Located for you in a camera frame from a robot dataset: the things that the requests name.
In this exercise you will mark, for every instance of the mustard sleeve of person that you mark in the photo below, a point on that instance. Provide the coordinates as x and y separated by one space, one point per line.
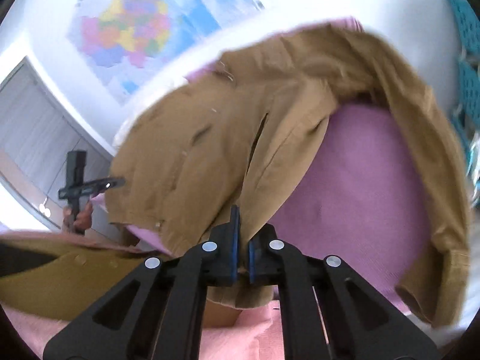
57 277

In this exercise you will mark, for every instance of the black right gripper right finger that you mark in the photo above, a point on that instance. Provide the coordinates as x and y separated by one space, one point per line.
328 310

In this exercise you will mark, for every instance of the person's left hand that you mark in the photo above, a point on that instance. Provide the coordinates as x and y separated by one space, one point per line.
80 223

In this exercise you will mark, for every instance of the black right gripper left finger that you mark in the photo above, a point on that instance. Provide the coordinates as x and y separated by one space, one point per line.
156 311

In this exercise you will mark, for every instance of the grey wardrobe door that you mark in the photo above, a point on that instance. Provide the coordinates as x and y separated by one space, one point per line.
36 135

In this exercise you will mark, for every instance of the teal perforated basket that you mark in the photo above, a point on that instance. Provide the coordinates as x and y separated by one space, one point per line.
467 24

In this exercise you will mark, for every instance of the colourful wall map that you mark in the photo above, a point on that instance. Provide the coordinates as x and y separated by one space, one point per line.
127 42

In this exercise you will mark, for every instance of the brown corduroy jacket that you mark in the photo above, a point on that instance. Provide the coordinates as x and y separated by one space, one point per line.
246 133

